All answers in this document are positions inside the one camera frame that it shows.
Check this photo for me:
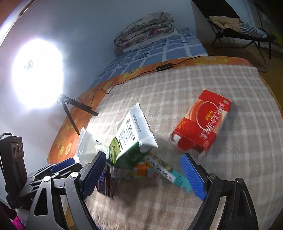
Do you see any brown Snickers wrapper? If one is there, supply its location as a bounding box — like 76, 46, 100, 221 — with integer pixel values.
96, 162, 119, 198

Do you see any white paper towel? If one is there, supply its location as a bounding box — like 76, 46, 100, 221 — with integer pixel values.
74, 127, 109, 166

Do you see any white green wet-wipes pack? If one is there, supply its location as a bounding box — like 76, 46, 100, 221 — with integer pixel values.
108, 103, 158, 169

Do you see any clear bottle teal cap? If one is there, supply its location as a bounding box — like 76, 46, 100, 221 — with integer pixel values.
110, 153, 192, 194

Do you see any orange floral bedsheet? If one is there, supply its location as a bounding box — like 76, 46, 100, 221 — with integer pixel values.
47, 55, 253, 165

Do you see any red cigarette box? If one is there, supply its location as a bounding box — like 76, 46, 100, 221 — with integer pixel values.
169, 90, 232, 159

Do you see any beige plaid blanket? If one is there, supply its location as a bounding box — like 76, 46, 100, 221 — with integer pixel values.
87, 65, 282, 229

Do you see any black mini tripod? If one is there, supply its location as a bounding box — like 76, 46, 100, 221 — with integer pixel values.
57, 94, 98, 135

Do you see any blue checked bedsheet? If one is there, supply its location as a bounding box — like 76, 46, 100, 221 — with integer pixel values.
91, 28, 208, 87

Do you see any black folding chair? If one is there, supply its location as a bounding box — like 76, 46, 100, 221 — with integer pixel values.
207, 18, 275, 59

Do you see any striped cloth on chair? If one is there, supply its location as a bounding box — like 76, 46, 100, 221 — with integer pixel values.
239, 22, 268, 39

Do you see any folded floral quilt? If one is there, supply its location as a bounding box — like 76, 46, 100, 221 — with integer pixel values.
114, 11, 175, 50

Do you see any beige cloth on chair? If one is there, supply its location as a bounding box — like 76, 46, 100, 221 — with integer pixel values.
209, 16, 241, 33

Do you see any bright ring light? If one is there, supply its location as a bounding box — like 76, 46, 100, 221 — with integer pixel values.
11, 38, 64, 111

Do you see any black inline cable remote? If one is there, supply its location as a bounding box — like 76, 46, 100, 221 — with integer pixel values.
156, 63, 173, 72

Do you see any black power cable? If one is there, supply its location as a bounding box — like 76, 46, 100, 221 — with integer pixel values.
66, 55, 204, 111

